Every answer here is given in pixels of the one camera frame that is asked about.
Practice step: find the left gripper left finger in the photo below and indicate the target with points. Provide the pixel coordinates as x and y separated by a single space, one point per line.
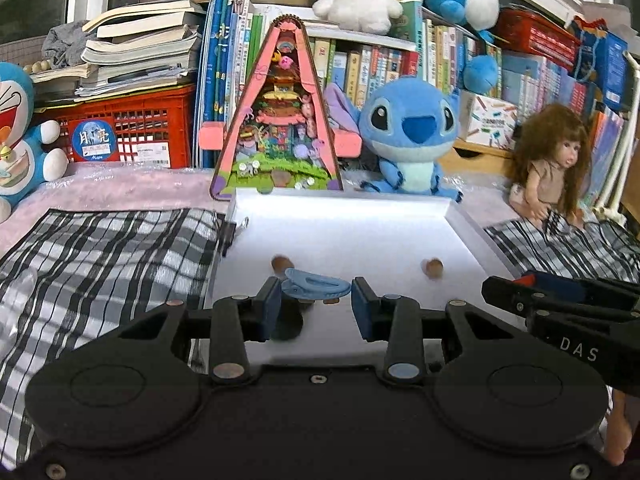
236 319

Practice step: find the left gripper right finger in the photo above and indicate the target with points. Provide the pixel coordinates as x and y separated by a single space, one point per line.
396 320

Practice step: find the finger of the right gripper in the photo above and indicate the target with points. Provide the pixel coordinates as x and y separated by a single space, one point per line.
556 283
514 297

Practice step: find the brown wooden knob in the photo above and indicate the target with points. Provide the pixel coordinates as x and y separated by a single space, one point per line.
432 268

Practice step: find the red handled wooden stamp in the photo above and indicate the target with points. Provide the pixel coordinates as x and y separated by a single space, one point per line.
281 263

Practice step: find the light blue hair clip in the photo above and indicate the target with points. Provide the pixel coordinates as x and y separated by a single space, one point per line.
305 286

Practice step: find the black round puck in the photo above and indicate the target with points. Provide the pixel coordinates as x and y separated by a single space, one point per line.
290 321

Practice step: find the person right hand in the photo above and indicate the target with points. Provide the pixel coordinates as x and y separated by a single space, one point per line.
622 421

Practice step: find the white shallow cardboard box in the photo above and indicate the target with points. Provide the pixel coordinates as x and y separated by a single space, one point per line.
381 237

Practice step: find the black binder clip on box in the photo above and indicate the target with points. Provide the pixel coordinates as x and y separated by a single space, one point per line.
228 232

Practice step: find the brown haired doll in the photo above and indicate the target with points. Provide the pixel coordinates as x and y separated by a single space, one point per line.
550 161

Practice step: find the wooden drawer box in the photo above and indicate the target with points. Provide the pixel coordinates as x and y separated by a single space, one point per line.
471 158

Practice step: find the black white plaid cloth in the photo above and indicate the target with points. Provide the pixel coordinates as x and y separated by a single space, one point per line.
76 276

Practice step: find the white pencil pattern box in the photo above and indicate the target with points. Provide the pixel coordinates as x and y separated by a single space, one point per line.
487 121

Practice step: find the pink triangular miniature house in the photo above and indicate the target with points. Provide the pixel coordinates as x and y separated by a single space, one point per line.
279 135

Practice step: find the Stitch plush toy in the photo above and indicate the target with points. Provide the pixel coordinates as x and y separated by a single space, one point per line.
409 125

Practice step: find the red plastic crate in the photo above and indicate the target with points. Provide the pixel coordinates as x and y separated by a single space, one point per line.
149 127

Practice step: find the blue gift bag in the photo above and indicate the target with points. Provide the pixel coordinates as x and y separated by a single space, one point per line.
600 58

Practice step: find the Doraemon plush toy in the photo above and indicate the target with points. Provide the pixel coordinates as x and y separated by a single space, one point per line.
25 164

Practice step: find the red basket on shelf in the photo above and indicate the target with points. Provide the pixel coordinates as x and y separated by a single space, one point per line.
526 31

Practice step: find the row of shelf books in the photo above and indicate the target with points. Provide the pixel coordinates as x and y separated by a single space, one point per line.
357 62

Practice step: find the stack of books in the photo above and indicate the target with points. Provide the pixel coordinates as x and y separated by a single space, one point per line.
138 45

